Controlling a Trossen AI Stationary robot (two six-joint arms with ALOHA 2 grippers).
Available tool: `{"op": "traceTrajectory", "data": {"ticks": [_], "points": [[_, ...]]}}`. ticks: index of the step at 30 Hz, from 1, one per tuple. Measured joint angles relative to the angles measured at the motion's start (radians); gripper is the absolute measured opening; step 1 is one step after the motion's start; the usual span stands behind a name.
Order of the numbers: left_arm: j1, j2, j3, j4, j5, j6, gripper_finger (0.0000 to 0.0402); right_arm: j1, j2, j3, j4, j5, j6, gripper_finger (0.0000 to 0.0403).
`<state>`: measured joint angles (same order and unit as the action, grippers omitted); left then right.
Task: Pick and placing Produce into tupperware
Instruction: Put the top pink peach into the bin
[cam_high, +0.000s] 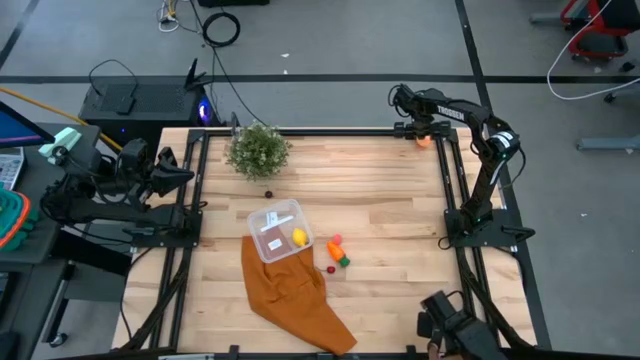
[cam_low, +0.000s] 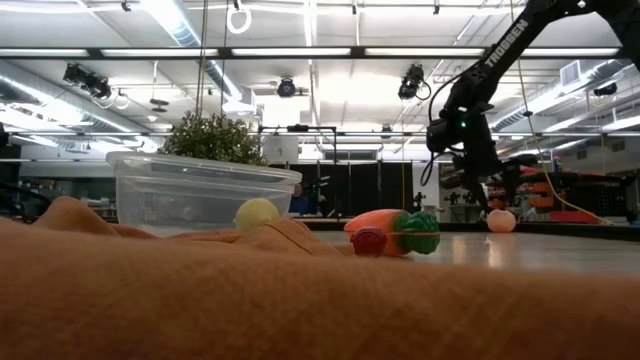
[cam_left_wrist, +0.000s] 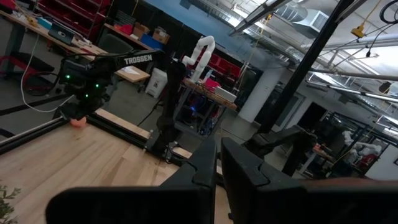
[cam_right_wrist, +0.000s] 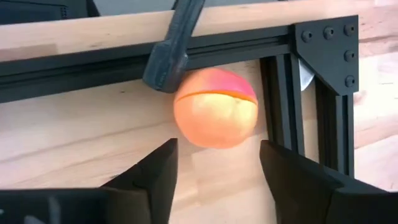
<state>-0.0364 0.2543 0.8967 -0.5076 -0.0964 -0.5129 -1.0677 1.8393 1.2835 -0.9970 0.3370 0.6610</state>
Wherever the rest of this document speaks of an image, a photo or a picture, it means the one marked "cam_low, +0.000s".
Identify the white box unit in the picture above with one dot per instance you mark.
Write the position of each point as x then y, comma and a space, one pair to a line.
281, 149

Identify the black beam with light bars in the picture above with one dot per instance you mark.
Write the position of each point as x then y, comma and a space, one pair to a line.
300, 51

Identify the yellow toy lemon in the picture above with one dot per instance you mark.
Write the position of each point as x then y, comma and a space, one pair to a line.
256, 214

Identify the black aluminium table frame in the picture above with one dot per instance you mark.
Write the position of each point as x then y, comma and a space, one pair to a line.
550, 230

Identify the pink toy peach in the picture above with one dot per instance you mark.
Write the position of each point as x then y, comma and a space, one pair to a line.
501, 221

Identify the person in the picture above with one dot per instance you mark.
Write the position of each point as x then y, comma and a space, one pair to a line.
300, 192

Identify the black ceiling-hung camera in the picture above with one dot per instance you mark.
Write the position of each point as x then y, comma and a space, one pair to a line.
286, 87
605, 90
87, 80
411, 82

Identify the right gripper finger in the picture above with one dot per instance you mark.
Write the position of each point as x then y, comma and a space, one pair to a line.
511, 185
484, 192

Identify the clear plastic tupperware container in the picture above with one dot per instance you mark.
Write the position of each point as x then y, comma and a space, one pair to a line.
200, 195

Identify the shelving with orange bins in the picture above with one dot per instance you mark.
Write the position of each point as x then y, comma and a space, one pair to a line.
575, 200

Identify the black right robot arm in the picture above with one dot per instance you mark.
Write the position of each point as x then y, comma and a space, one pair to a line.
505, 45

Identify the orange toy carrot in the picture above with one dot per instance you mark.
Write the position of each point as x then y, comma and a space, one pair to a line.
380, 219

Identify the small red toy fruit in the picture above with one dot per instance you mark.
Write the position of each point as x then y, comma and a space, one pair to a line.
368, 241

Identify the black partition panels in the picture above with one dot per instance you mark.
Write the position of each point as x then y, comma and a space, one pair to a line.
360, 190

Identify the small green artificial plant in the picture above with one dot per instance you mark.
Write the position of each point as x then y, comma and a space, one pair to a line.
215, 137

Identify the silver ceiling air duct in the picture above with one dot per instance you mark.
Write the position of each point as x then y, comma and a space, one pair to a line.
175, 25
550, 100

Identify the orange-brown cloth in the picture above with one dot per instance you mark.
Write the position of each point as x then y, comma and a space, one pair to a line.
300, 310

